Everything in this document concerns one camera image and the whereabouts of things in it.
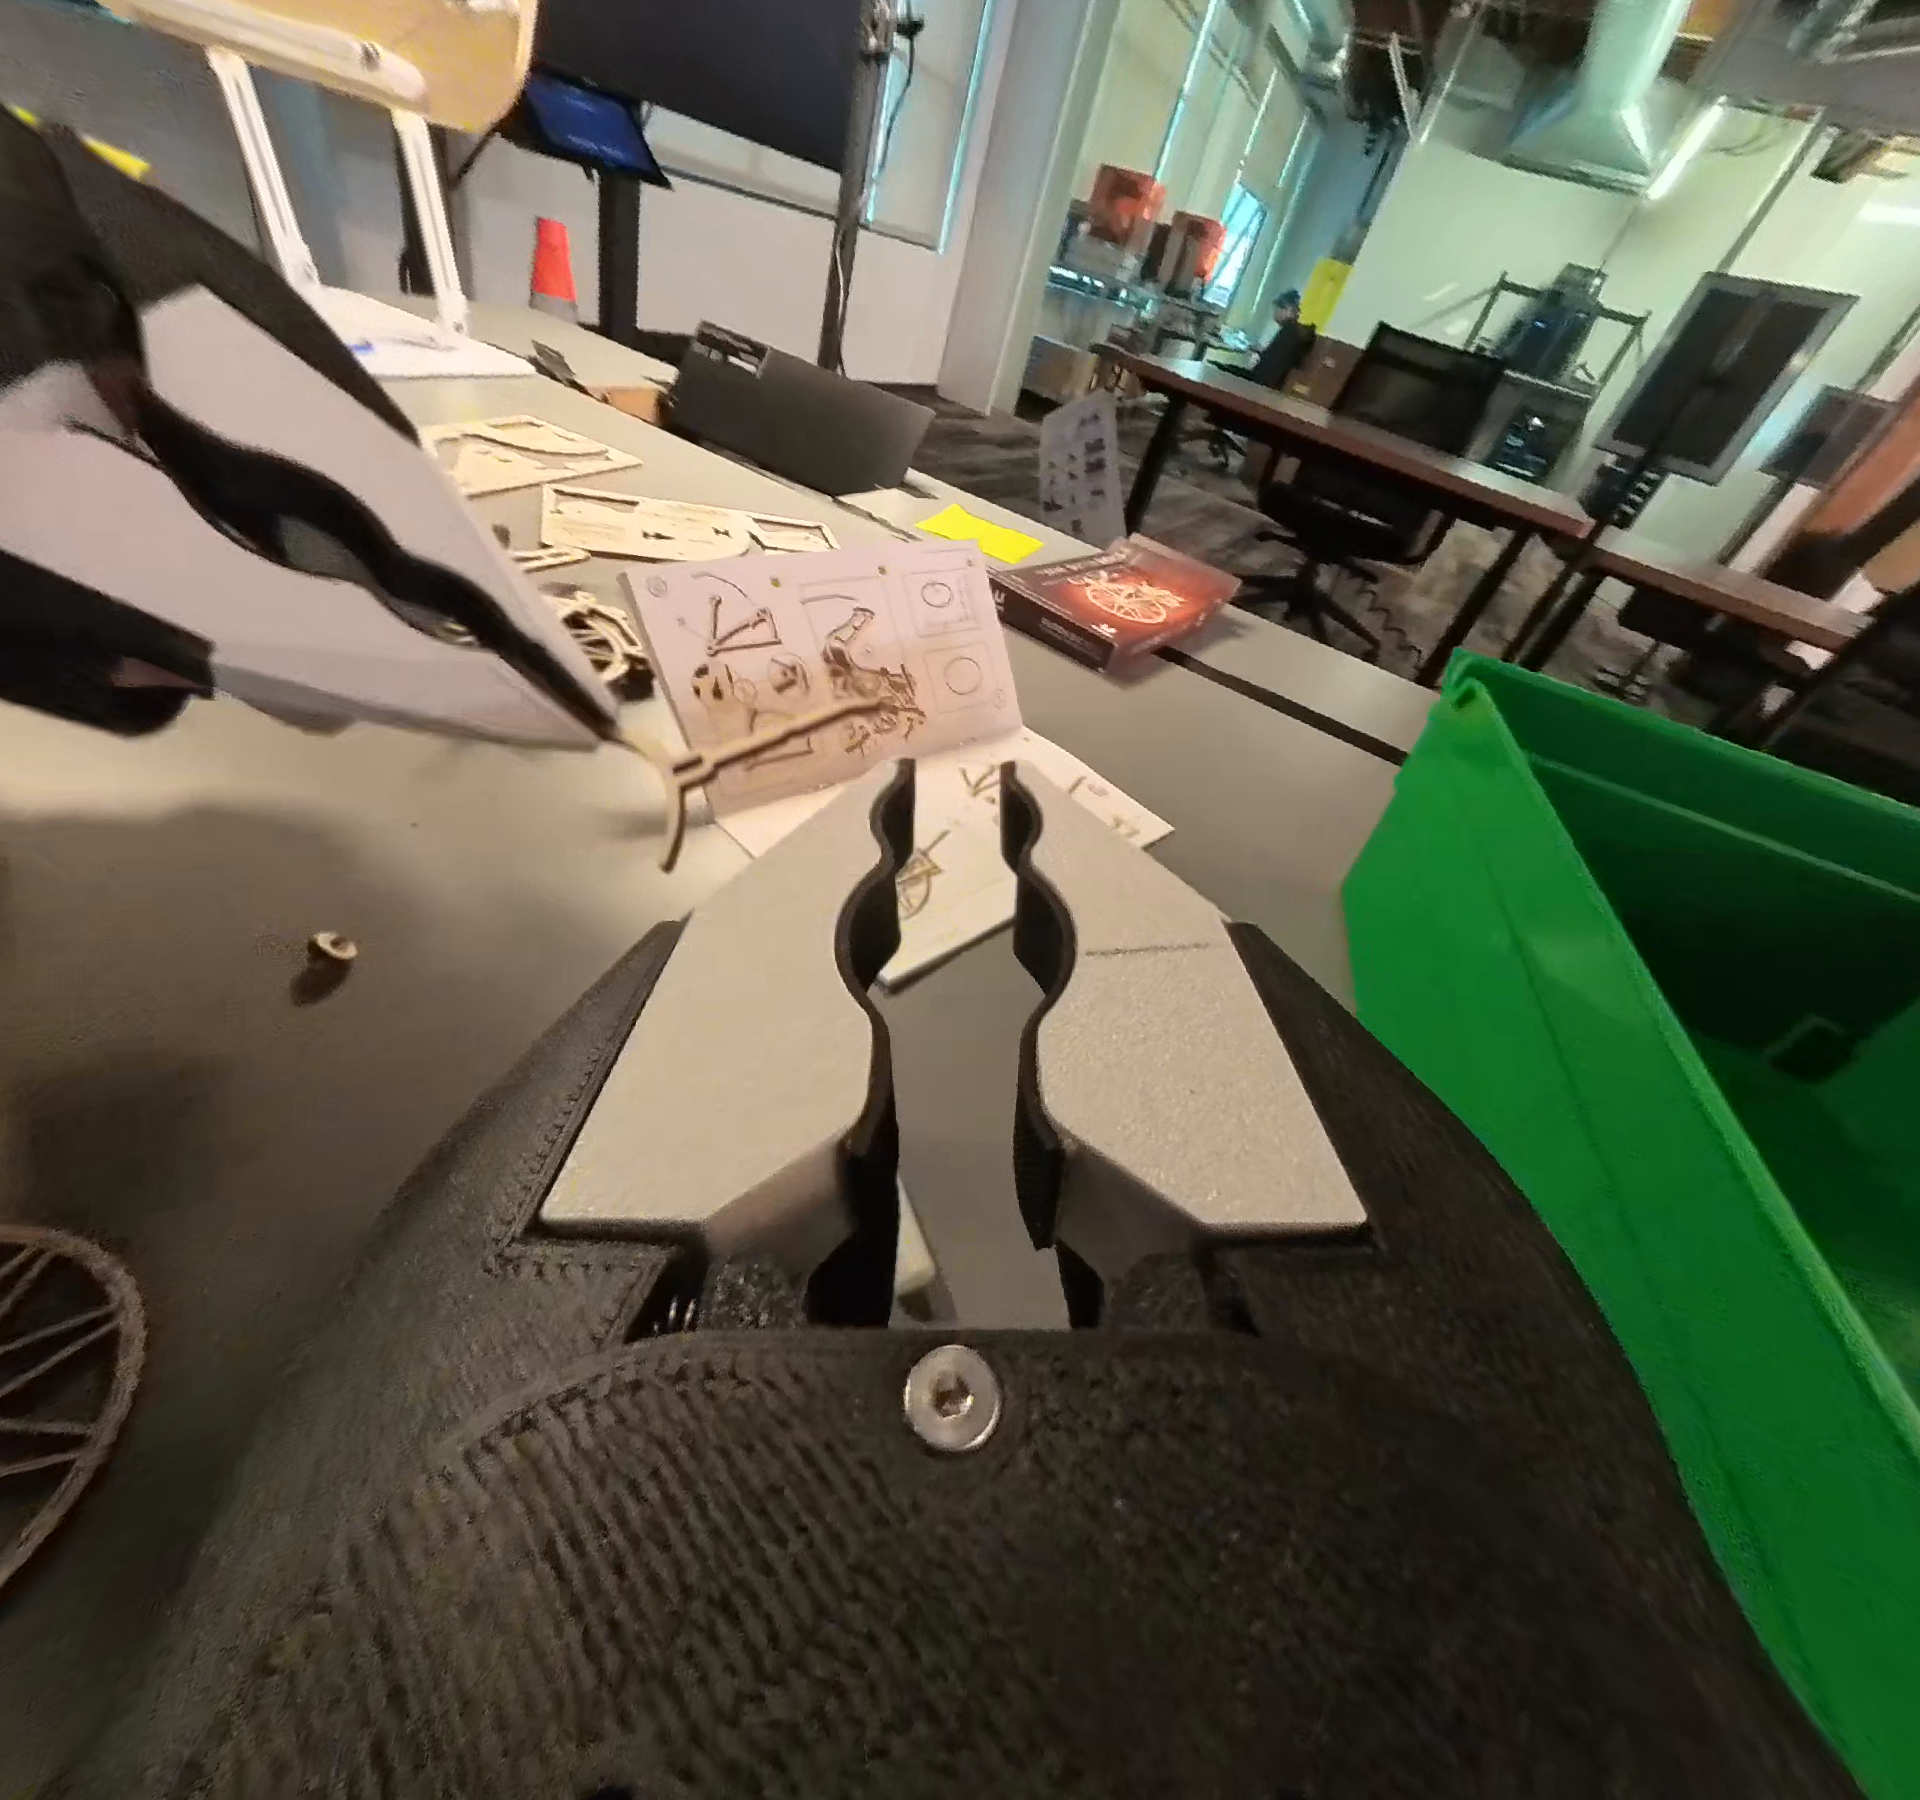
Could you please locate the green plastic bin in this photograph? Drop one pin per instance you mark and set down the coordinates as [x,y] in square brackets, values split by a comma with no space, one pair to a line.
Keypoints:
[1650,1004]

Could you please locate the blue screen on post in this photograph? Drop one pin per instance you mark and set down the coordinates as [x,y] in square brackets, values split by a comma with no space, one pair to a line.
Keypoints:
[593,128]

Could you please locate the long wooden stick part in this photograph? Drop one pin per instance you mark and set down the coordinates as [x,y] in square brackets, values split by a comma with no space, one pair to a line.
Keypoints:
[750,747]

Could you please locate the white paper sheet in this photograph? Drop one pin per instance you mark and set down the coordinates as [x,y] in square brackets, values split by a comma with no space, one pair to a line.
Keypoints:
[429,338]

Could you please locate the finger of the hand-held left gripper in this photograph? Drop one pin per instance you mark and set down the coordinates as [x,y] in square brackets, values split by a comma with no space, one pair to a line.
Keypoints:
[179,570]
[301,405]

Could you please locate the wooden laser-cut parts sheet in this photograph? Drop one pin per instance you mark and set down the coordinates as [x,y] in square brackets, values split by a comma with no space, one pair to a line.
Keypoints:
[660,524]
[518,457]

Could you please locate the metal shelf rack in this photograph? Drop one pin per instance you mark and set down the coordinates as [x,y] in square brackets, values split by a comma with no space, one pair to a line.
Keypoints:
[1553,361]

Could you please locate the dark red model kit box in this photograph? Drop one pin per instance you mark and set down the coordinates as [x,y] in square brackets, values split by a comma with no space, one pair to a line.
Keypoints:
[1119,602]

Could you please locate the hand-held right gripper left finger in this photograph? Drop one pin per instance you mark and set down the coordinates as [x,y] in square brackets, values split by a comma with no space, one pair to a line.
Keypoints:
[720,1079]

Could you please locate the orange traffic cone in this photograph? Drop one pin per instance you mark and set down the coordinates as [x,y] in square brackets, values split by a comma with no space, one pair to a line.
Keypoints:
[556,271]

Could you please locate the black cardboard box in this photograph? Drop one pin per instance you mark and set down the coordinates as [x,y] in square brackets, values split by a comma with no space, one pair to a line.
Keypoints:
[794,420]

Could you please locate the orange 3D printer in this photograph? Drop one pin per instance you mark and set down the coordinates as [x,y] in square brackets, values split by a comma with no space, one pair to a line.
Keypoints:
[1195,256]
[1126,210]

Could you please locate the partly built wooden bicycle model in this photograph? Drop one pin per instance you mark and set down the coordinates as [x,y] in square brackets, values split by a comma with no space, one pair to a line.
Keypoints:
[593,630]

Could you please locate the dark blue backdrop panel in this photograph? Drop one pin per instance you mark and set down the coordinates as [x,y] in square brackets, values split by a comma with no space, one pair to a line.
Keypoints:
[705,16]

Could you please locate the white instruction booklet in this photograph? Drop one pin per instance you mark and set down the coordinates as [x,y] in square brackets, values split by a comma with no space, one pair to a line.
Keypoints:
[840,630]

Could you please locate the small wooden washer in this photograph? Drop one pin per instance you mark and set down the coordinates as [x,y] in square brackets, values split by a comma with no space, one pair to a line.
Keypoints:
[332,948]

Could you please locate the brown wooden table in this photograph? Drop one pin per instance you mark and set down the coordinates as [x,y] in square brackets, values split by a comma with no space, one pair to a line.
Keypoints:
[1725,584]

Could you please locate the yellow wall sign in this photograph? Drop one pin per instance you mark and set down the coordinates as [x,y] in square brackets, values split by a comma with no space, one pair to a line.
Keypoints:
[1327,293]

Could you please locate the metal light stand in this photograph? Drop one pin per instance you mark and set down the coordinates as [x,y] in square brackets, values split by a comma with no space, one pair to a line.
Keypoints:
[860,179]

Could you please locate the black office chair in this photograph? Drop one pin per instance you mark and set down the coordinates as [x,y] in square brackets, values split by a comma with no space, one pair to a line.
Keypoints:
[1409,389]

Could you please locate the long brown table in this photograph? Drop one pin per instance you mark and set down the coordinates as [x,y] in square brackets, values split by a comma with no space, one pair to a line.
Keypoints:
[1352,443]

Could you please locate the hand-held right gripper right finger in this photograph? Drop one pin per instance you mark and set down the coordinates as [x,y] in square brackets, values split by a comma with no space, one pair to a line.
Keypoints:
[1186,1079]

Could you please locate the white printed leaflet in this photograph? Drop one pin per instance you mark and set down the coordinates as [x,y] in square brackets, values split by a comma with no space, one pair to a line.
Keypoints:
[1084,449]

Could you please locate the white table frame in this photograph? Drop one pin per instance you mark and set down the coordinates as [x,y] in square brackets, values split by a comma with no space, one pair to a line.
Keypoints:
[262,173]

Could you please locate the metal ventilation hood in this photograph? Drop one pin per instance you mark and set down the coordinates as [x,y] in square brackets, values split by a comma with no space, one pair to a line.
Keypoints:
[1606,89]

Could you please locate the wooden spoked wheel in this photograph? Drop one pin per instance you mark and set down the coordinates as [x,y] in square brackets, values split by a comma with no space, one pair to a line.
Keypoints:
[62,1367]

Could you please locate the black monitor on stand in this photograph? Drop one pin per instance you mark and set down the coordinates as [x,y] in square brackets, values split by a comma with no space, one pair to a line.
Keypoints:
[1725,375]

